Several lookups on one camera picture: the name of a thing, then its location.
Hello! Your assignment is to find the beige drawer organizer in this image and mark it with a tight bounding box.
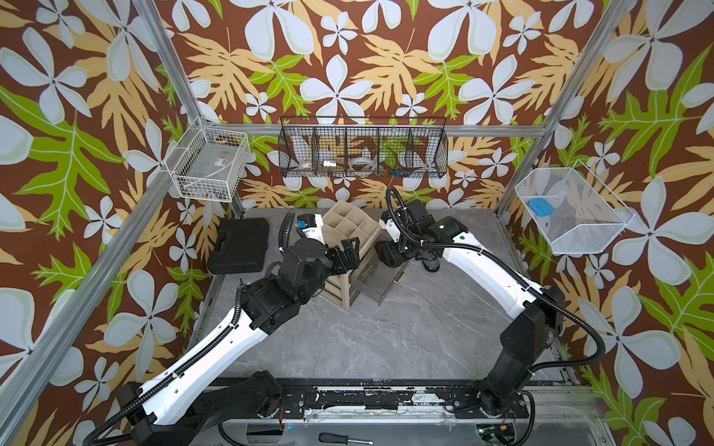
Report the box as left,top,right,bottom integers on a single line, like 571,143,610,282
321,201,382,308

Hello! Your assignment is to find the grey drawer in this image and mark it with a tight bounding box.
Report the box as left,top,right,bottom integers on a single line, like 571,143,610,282
350,247,408,306

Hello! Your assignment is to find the black computer mouse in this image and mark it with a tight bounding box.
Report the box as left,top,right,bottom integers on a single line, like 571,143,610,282
420,250,440,273

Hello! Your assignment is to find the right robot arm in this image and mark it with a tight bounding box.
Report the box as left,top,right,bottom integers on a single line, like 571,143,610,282
376,189,606,417

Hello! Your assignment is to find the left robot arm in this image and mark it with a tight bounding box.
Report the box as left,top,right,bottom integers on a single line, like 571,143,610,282
83,236,360,445

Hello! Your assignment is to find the black plastic case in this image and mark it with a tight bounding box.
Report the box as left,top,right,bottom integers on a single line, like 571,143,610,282
208,217,270,275

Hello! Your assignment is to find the blue object in basket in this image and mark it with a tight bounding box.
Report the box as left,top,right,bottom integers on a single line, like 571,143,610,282
527,197,555,217

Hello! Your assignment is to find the white mesh basket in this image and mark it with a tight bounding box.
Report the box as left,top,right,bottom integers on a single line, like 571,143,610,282
515,162,635,256

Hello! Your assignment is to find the black screwdriver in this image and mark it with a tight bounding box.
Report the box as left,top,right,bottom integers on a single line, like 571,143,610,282
318,432,374,446

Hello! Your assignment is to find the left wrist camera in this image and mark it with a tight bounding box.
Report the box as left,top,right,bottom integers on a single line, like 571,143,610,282
296,214,325,245

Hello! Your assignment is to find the black wire basket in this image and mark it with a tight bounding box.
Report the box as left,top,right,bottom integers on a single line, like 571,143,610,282
276,116,449,178

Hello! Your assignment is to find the white wire basket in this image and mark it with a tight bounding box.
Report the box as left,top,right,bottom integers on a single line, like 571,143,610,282
165,119,251,203

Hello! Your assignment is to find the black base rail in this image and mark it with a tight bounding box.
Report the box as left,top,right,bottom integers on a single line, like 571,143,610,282
244,377,528,420

